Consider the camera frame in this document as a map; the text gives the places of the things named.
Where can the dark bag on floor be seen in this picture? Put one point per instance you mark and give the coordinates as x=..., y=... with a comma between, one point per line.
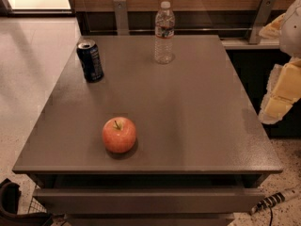
x=9, y=203

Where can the grey drawer cabinet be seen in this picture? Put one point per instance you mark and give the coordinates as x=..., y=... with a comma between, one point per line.
x=200, y=153

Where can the wire basket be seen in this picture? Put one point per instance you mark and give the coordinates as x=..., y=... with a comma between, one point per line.
x=35, y=206

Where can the right metal wall bracket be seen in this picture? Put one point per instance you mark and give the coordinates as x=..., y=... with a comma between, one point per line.
x=262, y=15

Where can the metal wall bracket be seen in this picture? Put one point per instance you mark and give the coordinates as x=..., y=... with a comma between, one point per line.
x=262, y=15
x=121, y=16

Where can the left metal wall bracket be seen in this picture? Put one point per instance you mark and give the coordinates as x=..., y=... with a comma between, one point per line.
x=121, y=16

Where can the red apple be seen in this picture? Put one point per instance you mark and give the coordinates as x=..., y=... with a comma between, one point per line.
x=119, y=135

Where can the clear plastic water bottle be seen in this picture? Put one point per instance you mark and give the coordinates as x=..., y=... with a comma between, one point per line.
x=164, y=32

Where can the dark blue soda can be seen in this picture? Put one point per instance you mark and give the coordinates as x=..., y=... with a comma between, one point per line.
x=88, y=53

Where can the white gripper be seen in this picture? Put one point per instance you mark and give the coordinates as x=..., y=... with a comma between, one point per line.
x=292, y=32

